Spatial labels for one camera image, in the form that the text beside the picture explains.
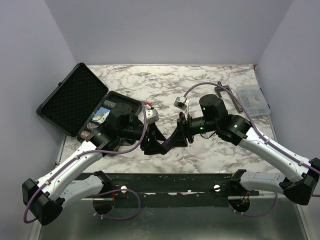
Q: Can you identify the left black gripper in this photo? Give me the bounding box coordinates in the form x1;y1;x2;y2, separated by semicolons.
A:
119;121;168;155

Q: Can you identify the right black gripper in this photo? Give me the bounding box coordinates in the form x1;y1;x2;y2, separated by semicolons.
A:
166;112;218;148

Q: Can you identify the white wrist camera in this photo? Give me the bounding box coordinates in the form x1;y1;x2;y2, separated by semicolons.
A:
145;102;159;125
173;96;190;116

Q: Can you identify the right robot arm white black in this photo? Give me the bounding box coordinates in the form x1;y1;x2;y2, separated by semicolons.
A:
163;94;320;206

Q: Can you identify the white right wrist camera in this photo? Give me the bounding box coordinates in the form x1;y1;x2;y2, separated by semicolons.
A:
173;96;190;116

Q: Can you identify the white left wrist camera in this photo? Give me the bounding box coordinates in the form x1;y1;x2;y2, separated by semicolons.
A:
145;102;159;125

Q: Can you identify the dark metal handle bracket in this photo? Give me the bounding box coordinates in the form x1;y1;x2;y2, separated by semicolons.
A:
214;81;243;113

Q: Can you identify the orange blue chip stack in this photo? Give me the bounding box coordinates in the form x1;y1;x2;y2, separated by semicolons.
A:
86;122;99;132

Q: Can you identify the clear plastic parts box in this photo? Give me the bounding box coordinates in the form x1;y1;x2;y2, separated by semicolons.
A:
235;84;271;118

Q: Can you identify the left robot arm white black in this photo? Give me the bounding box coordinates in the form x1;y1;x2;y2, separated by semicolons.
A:
22;103;158;226

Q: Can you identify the blue playing card deck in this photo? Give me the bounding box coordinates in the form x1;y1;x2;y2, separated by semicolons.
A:
91;106;111;124

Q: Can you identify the purple grey poker chip stack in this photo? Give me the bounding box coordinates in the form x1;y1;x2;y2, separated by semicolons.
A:
161;141;170;149

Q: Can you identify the pink black chip stack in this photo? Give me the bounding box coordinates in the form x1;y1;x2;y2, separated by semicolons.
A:
77;130;91;142

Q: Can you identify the black foam-lined poker case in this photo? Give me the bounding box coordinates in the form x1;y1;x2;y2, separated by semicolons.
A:
36;63;142;143

